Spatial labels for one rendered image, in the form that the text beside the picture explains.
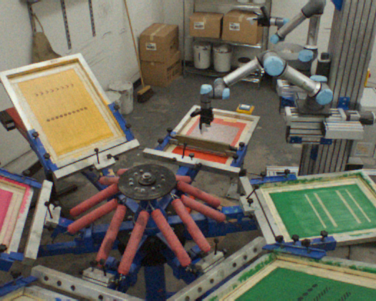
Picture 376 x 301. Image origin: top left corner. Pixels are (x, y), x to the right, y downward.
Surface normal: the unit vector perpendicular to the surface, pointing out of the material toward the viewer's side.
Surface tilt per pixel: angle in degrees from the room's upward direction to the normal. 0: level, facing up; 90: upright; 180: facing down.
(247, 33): 90
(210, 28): 90
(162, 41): 89
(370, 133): 90
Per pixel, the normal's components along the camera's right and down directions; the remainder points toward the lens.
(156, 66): -0.36, 0.45
